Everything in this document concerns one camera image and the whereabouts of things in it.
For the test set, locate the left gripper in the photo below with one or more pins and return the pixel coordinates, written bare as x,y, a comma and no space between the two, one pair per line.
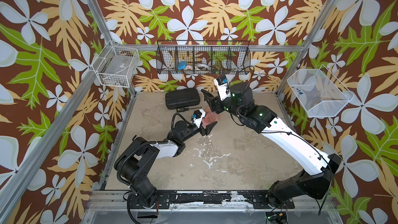
204,130

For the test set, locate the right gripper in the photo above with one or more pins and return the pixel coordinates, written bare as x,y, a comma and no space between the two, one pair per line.
217,103

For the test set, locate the orange translucent spray bottle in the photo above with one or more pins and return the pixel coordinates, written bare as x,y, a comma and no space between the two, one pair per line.
210,117

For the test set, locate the black spray nozzle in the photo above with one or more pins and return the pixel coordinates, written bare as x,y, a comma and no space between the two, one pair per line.
210,99

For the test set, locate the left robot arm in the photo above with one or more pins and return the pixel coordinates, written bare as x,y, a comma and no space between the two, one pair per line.
134,164

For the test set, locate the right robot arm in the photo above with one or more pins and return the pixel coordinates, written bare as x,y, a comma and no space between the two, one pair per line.
319,168

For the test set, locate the black yellow screwdriver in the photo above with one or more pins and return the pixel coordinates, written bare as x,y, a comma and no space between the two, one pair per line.
185,109

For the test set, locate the white tape roll in basket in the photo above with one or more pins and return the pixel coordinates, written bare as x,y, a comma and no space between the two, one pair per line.
202,67

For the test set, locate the black plastic case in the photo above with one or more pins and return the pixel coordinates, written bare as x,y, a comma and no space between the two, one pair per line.
182,98

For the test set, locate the blue round item in basket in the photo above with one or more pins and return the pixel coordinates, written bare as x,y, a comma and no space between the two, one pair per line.
182,65

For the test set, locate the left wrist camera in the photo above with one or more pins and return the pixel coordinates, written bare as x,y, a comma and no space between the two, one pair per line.
196,119

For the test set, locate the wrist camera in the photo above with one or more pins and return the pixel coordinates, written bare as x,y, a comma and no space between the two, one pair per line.
222,85
196,119

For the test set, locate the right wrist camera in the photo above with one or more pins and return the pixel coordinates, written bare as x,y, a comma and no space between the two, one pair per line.
222,85

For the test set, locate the black wire wall basket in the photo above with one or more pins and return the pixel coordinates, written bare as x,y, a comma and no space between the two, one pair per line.
222,56

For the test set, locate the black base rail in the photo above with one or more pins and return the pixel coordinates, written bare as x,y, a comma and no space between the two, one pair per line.
165,199

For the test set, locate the white wire basket left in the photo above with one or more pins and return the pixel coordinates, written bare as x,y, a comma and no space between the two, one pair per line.
115,66

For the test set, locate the white wire basket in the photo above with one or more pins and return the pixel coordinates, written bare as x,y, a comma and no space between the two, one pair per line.
115,66
319,91

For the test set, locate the white wire basket right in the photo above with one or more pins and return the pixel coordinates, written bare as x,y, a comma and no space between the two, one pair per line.
319,91

